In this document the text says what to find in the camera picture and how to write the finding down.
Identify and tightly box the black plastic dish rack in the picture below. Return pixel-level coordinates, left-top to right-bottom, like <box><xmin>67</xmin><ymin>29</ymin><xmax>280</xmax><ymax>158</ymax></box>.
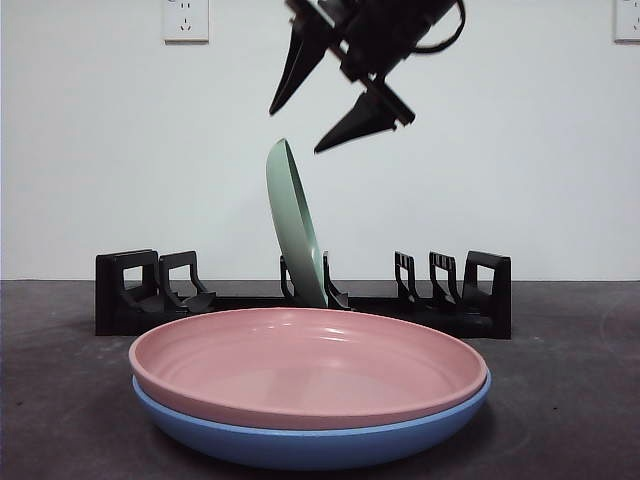
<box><xmin>94</xmin><ymin>248</ymin><xmax>513</xmax><ymax>341</ymax></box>

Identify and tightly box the blue round plate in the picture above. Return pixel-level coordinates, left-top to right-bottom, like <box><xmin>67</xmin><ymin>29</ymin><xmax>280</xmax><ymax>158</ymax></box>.
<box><xmin>131</xmin><ymin>372</ymin><xmax>494</xmax><ymax>472</ymax></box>

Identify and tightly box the white wall socket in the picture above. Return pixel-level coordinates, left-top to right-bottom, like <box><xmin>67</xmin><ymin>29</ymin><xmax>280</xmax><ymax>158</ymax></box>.
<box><xmin>612</xmin><ymin>0</ymin><xmax>640</xmax><ymax>44</ymax></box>
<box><xmin>161</xmin><ymin>0</ymin><xmax>210</xmax><ymax>44</ymax></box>

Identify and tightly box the green round plate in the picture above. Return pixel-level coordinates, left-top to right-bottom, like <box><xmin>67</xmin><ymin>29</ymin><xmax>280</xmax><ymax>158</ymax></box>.
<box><xmin>265</xmin><ymin>138</ymin><xmax>330</xmax><ymax>309</ymax></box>

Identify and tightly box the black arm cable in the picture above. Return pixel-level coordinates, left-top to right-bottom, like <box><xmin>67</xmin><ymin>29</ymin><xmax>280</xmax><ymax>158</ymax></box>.
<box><xmin>413</xmin><ymin>0</ymin><xmax>467</xmax><ymax>54</ymax></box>

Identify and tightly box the pink round plate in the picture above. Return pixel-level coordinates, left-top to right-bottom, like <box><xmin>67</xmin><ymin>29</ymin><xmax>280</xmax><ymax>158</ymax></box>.
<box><xmin>128</xmin><ymin>307</ymin><xmax>489</xmax><ymax>431</ymax></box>

